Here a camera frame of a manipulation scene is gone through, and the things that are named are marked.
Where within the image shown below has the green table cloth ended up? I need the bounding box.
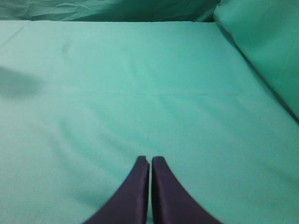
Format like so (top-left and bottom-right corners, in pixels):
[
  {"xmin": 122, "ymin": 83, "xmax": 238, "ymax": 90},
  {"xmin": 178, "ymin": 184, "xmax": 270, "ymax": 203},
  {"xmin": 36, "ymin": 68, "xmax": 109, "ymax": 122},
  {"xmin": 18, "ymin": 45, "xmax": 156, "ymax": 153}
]
[{"xmin": 0, "ymin": 21, "xmax": 299, "ymax": 224}]

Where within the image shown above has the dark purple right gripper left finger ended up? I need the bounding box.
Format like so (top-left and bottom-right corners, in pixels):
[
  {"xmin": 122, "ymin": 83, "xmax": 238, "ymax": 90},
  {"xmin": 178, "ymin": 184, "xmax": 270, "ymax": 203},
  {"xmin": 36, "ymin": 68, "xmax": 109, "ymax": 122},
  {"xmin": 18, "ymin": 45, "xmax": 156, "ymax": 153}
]
[{"xmin": 84, "ymin": 156, "xmax": 150, "ymax": 224}]

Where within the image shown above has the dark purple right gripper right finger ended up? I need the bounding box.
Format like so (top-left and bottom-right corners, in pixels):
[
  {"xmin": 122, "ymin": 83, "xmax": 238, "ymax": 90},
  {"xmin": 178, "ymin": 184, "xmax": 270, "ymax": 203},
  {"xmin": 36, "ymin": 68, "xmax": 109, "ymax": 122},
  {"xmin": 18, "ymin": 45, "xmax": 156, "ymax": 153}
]
[{"xmin": 151, "ymin": 156, "xmax": 220, "ymax": 224}]

